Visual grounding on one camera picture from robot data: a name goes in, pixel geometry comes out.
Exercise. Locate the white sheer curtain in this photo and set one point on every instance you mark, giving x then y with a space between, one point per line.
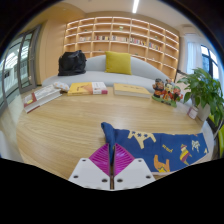
193 58

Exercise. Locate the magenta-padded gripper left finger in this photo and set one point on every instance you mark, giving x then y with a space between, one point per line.
91 173

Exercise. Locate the colourful figurine trio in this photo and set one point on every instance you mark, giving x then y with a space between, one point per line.
166 93

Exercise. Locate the blue cartoon print towel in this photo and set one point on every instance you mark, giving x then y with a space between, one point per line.
160 146

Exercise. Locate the wooden wall bookshelf unit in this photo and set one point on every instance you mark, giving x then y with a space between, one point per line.
123 43

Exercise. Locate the small white cup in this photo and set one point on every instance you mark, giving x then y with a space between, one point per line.
192 112

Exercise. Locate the black bag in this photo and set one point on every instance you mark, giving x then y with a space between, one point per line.
71 63

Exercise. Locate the flat yellow book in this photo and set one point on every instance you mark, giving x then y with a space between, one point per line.
131 90

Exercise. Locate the light grey curved sofa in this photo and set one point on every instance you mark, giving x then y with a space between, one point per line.
100 77

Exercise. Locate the dark framed window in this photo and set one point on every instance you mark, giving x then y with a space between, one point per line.
209 63

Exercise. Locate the yellow square cushion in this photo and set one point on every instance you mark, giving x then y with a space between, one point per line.
118 62

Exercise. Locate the long ceiling light strip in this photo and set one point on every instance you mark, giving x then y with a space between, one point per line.
135 6

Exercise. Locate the green potted plant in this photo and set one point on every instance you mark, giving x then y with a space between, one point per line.
205 90

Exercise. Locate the yellow and white book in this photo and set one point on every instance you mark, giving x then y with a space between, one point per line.
85 88

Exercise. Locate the open white red book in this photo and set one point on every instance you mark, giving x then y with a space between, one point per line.
41 97

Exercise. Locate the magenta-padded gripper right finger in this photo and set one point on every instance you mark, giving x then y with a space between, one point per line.
133 173

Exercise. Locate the grey framed glass door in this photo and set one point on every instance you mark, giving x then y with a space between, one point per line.
16 70

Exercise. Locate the white chair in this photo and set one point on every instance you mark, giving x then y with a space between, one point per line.
6 146

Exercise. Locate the small white dotted pouch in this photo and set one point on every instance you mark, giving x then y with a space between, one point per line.
61 86

